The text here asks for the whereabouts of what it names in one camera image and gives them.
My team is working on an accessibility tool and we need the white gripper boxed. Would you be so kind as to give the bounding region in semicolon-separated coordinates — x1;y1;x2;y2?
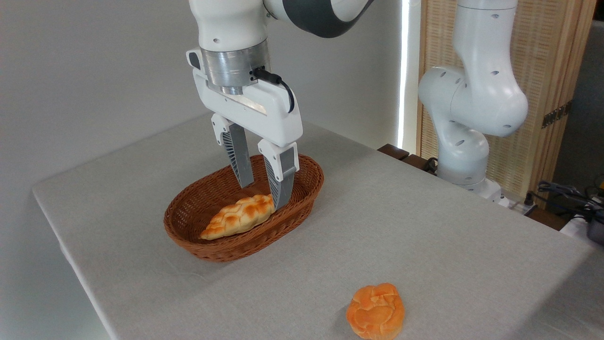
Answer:
187;48;303;212

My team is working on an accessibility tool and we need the round orange bread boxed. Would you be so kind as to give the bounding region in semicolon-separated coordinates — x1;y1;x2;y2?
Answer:
346;283;406;340

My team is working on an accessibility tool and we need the braided bread loaf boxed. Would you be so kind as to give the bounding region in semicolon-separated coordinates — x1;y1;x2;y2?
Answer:
200;194;276;241

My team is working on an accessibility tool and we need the brown wicker basket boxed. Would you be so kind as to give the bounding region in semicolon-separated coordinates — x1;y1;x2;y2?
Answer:
164;153;325;263

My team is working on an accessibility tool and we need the dark wooden board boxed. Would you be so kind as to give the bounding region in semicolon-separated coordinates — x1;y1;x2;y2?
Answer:
377;144;439;176

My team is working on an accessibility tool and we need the grey tablecloth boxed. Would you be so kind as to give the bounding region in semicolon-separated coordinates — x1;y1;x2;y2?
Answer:
32;112;604;340

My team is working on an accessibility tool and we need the white power strip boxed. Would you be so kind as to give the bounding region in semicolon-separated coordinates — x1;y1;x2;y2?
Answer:
499;193;538;216

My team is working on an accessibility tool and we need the black screen hinge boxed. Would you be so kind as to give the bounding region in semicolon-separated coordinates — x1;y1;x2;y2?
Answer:
542;101;573;129

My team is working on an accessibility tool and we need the bamboo folding screen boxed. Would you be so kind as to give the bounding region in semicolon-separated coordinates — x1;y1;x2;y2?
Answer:
418;0;597;208

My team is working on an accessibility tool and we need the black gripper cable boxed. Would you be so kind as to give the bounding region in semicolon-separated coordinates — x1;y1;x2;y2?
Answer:
251;67;296;114

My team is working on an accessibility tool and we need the bundle of black cables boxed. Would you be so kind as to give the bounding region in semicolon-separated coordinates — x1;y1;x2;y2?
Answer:
537;180;604;222

